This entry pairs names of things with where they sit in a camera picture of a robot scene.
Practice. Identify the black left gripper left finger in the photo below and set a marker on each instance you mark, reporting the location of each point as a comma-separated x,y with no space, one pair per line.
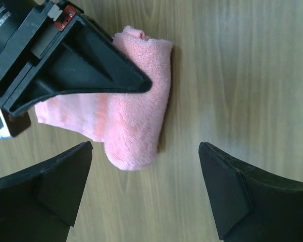
41,203

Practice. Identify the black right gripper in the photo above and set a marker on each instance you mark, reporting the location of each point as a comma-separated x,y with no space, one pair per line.
37,61

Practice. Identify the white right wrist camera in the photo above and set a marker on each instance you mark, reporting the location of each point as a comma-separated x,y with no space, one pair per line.
10,126

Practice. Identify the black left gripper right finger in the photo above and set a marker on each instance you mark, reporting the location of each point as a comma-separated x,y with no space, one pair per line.
249,203

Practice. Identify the pink towel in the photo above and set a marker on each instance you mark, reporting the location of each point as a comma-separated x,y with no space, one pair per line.
129,125

